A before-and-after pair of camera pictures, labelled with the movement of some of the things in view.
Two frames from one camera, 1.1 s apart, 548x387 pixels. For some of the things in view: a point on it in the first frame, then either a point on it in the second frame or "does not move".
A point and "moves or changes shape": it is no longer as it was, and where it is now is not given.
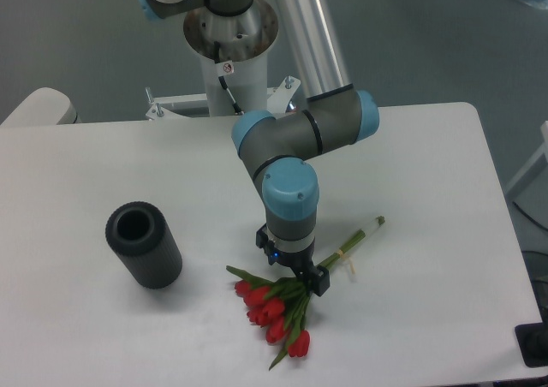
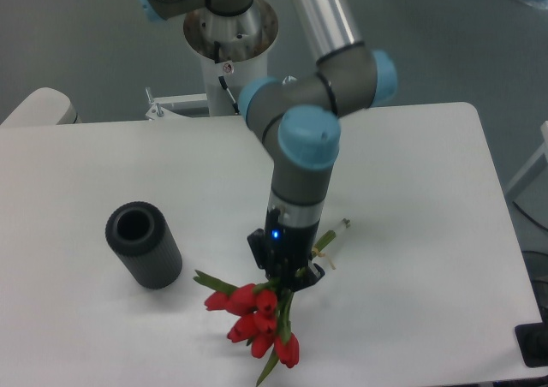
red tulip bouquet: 281,306 moves or changes shape
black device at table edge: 533,340 does not move
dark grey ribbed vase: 139,235 does not move
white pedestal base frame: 277,101 does not move
